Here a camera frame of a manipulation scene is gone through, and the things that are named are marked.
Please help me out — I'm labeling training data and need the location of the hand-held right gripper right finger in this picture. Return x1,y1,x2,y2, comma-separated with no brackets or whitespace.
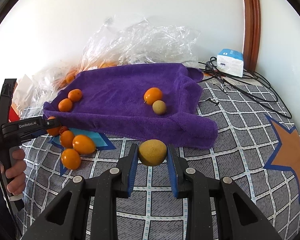
166,144,283,240

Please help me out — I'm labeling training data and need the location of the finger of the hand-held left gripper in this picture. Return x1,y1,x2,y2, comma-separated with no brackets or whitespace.
43,118,62,133

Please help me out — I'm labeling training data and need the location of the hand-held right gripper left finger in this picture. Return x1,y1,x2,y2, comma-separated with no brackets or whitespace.
21,143,140,240

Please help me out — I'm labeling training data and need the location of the small orange mandarin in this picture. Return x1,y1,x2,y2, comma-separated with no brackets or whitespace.
46,116,62,137
58,98,73,112
60,130,75,149
68,89,83,103

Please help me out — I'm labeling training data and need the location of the tan longan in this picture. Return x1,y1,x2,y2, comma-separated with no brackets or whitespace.
152,100,167,115
138,139,167,167

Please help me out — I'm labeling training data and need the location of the oval orange kumquat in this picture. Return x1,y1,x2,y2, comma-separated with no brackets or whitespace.
61,148,81,170
143,87,163,104
72,134,96,155

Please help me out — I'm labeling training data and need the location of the purple towel covered tray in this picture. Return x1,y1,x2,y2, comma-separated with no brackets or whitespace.
42,63,218,149

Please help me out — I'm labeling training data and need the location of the person's left forearm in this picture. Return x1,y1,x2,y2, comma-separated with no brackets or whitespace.
0,180,18,240

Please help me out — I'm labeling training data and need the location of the person's left hand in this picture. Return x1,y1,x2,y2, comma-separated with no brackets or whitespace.
0,149,27,196

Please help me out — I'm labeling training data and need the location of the small clear plastic bag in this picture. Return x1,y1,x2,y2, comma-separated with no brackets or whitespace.
31,66,78,105

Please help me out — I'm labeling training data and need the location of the white plastic bag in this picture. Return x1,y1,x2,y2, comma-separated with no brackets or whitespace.
16,74,40,110

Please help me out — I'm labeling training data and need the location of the pile of bagged mandarins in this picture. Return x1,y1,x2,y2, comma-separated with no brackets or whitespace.
59,60,117,89

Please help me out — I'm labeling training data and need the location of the grey checked tablecloth with stars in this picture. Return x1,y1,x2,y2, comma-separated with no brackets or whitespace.
15,72,300,240

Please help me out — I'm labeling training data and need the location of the white and blue charger box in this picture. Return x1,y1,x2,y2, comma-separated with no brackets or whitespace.
216,49,244,78

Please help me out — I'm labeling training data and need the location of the large clear plastic bag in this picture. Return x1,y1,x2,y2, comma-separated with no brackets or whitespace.
81,15,200,70

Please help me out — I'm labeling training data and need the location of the black cable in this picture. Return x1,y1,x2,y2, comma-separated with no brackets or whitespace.
199,57,293,119

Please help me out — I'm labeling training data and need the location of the brown wooden door frame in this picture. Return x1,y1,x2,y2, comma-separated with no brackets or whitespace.
240,0,262,72

